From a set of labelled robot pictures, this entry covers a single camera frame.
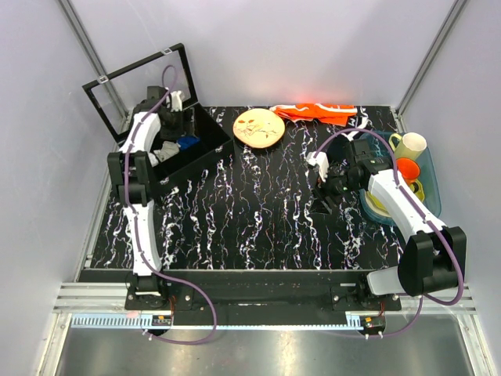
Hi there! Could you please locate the black white garment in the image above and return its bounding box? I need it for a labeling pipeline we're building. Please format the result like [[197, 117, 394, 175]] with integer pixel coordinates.
[[326, 117, 369, 163]]

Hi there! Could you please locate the orange mug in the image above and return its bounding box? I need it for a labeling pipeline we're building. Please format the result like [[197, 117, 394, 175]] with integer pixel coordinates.
[[396, 157, 420, 183]]

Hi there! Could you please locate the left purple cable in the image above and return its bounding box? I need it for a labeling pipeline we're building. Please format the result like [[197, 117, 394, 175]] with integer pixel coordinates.
[[122, 64, 218, 345]]

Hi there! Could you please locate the cream yellow mug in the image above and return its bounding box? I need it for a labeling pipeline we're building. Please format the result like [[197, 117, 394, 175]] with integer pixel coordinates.
[[388, 132, 427, 161]]

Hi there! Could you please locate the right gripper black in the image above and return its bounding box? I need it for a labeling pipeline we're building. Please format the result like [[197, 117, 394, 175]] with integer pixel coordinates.
[[309, 164, 362, 216]]

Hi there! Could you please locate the teal transparent plastic bin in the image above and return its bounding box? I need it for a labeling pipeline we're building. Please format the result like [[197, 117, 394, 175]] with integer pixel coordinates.
[[359, 133, 442, 226]]

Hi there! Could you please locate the grey rolled sock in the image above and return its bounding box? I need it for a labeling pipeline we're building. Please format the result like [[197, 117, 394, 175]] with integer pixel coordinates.
[[153, 141, 180, 163]]

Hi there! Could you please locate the yellow green dotted plate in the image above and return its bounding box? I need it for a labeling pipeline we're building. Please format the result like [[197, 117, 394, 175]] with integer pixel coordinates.
[[361, 179, 425, 218]]

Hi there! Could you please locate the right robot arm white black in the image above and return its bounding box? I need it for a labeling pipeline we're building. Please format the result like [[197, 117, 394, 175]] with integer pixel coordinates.
[[306, 139, 466, 311]]

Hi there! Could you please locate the black compartment box with lid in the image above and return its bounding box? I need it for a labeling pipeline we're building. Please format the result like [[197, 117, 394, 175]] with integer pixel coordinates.
[[83, 43, 235, 205]]

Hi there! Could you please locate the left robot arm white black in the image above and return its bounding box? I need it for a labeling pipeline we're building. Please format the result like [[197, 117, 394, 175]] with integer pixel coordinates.
[[107, 86, 184, 310]]

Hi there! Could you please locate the white rolled sock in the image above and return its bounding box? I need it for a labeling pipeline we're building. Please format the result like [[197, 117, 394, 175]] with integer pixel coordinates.
[[148, 152, 160, 167]]

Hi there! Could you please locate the blue white underwear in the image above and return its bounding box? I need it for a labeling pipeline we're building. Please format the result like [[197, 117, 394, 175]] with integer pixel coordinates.
[[176, 135, 200, 151]]

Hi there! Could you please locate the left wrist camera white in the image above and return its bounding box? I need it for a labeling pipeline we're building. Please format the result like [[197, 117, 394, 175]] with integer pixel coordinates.
[[168, 90, 185, 112]]

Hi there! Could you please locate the orange white garment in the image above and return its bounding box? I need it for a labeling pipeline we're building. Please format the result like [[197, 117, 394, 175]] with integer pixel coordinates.
[[269, 103, 358, 127]]

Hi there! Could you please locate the round wooden plate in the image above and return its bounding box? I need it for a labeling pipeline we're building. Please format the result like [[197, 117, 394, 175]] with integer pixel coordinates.
[[232, 108, 285, 149]]

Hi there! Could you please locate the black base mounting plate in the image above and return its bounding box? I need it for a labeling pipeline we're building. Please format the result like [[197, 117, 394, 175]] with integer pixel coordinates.
[[124, 270, 402, 329]]

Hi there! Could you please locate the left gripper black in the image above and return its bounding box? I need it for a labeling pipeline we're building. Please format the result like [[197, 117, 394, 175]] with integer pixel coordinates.
[[160, 107, 198, 141]]

